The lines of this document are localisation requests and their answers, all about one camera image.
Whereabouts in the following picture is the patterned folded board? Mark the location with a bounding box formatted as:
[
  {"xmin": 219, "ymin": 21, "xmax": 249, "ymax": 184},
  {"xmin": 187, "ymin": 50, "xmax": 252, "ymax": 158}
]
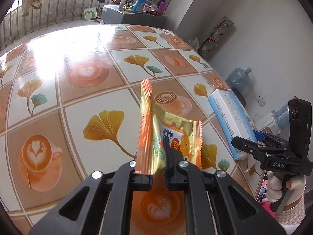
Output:
[{"xmin": 198, "ymin": 16, "xmax": 233, "ymax": 58}]

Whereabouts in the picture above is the blue white carton box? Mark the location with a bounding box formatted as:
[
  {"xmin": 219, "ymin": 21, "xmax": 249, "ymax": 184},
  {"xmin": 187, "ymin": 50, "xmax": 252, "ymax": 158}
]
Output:
[{"xmin": 208, "ymin": 89, "xmax": 257, "ymax": 160}]

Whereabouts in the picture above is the grey cabinet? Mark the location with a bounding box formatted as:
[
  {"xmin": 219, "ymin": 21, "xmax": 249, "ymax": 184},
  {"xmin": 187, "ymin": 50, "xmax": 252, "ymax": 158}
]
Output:
[{"xmin": 101, "ymin": 5, "xmax": 167, "ymax": 28}]

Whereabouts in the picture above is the purple cup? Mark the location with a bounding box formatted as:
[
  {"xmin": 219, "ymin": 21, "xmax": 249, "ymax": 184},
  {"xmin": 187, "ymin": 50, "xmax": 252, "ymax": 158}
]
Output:
[{"xmin": 157, "ymin": 1, "xmax": 168, "ymax": 16}]

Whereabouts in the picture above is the green white paper bag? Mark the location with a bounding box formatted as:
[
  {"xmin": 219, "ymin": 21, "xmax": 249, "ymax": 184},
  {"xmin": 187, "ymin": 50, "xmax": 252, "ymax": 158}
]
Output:
[{"xmin": 83, "ymin": 4, "xmax": 98, "ymax": 21}]

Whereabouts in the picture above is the blue detergent bottle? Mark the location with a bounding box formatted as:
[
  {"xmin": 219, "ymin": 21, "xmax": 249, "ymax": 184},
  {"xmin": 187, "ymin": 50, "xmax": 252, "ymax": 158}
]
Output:
[{"xmin": 132, "ymin": 0, "xmax": 147, "ymax": 14}]

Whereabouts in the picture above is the large blue water jug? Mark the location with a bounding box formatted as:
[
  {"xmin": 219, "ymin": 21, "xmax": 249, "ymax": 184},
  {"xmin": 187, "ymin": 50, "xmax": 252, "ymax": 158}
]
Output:
[{"xmin": 225, "ymin": 67, "xmax": 252, "ymax": 92}]

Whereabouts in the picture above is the right hand white glove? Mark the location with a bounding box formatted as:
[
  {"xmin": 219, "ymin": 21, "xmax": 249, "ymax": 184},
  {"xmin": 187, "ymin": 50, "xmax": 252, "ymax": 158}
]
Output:
[{"xmin": 266, "ymin": 171, "xmax": 307, "ymax": 204}]

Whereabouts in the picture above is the metal balcony railing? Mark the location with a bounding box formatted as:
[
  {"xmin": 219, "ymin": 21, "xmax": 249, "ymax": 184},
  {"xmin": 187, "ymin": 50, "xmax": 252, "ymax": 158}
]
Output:
[{"xmin": 1, "ymin": 0, "xmax": 99, "ymax": 50}]

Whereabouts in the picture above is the orange gold biscuit wrapper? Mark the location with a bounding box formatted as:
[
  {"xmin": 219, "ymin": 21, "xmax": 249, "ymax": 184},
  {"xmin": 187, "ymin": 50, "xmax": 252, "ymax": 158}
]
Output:
[{"xmin": 135, "ymin": 79, "xmax": 203, "ymax": 175}]

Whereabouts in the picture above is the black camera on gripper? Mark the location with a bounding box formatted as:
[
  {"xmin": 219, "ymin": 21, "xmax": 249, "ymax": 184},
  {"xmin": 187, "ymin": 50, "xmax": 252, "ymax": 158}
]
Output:
[{"xmin": 287, "ymin": 98, "xmax": 313, "ymax": 162}]

